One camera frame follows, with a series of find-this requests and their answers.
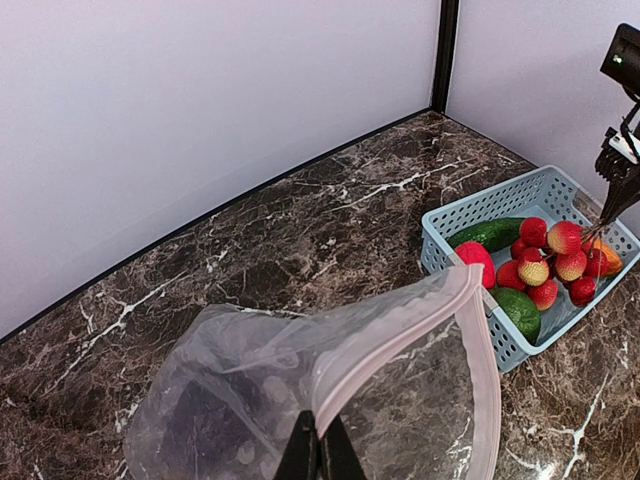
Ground red toy fruit ball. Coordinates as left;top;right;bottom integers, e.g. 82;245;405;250
455;241;496;290

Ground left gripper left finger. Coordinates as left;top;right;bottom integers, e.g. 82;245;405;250
274;410;319;480

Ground green toy avocado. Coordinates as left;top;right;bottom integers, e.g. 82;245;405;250
490;287;541;345

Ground clear zip top bag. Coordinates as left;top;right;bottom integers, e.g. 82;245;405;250
123;264;501;479

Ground red lychee bunch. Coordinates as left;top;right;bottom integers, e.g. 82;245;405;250
495;217;610;313

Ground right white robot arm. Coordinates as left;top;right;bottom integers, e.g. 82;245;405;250
595;23;639;226

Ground light blue plastic basket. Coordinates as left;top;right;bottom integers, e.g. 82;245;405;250
421;166;639;373

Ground right black frame post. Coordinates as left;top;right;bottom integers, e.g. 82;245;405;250
430;0;461;114

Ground green toy cucumber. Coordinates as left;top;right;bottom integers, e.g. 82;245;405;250
446;217;524;253

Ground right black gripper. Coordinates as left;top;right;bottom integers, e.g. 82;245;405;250
595;127;639;223

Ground orange red toy mango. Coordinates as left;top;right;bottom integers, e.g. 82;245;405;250
594;239;623;277

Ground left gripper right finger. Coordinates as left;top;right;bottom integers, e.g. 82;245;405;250
320;416;366;480

